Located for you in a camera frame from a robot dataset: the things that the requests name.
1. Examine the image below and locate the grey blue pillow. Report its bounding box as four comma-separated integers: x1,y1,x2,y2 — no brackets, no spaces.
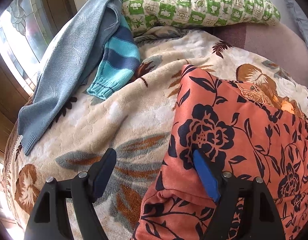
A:
284,0,308,49

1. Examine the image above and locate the light blue knit sweater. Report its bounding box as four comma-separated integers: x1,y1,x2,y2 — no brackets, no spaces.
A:
18,0,123,155

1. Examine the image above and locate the teal striped knit garment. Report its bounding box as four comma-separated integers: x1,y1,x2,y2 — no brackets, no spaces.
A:
87,16,140,100

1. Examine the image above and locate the pink quilted mattress cover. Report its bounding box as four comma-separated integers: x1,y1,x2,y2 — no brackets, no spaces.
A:
204,23,308,87

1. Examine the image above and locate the stained glass window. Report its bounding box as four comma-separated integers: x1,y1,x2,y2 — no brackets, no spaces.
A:
0,0,53,96

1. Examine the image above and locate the brown wooden window frame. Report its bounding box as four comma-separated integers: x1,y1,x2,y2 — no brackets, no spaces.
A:
0,0,77,157

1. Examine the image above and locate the green checkered pillow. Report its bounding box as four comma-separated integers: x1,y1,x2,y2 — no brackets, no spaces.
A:
122,0,281,36

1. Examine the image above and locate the orange floral blouse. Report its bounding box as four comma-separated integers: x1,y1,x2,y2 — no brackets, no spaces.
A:
132,65,308,239

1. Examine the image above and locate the leaf print fleece blanket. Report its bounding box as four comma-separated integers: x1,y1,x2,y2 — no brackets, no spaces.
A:
2,27,308,239

